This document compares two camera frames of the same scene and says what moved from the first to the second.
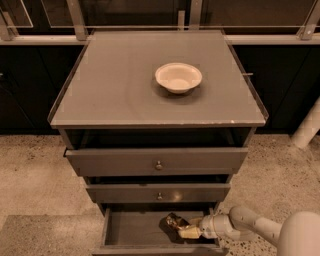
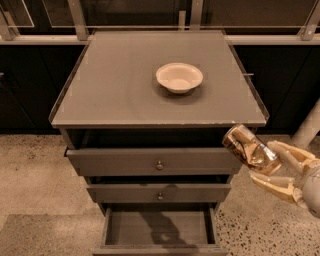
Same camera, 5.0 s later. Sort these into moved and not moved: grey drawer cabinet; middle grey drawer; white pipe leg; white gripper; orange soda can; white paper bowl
Moved: orange soda can; white gripper
Not moved: grey drawer cabinet; middle grey drawer; white paper bowl; white pipe leg
